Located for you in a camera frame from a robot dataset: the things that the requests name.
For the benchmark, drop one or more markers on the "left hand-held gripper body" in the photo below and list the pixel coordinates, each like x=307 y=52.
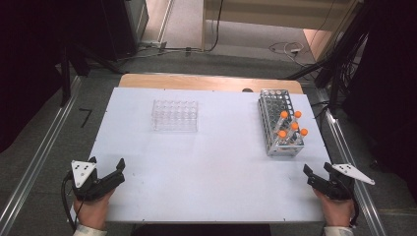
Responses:
x=82 y=173

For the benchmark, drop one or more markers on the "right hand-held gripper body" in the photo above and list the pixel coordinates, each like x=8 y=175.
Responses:
x=341 y=188

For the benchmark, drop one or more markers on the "orange-capped clear tube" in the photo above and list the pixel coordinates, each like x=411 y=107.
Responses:
x=284 y=114
x=294 y=126
x=304 y=132
x=282 y=133
x=297 y=114

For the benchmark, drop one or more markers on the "clear plastic tube rack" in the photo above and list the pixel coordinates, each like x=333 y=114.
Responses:
x=175 y=115

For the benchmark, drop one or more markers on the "perforated metal tube rack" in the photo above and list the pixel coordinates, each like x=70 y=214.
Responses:
x=274 y=101

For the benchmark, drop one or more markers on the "person's right hand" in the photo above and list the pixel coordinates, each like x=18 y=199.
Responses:
x=337 y=211

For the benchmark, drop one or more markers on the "person's left hand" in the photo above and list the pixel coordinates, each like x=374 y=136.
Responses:
x=93 y=211

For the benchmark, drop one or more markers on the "black metal stand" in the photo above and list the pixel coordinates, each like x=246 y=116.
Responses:
x=65 y=82

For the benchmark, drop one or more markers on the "wooden table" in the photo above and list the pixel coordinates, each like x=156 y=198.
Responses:
x=196 y=82

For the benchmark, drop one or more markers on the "dark grey cabinet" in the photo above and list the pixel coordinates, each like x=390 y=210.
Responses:
x=129 y=26

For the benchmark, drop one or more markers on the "beige wooden furniture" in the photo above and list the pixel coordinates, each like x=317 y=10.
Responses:
x=262 y=13

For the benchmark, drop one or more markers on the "long aluminium floor rail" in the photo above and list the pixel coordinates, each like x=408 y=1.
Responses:
x=39 y=157
x=347 y=154

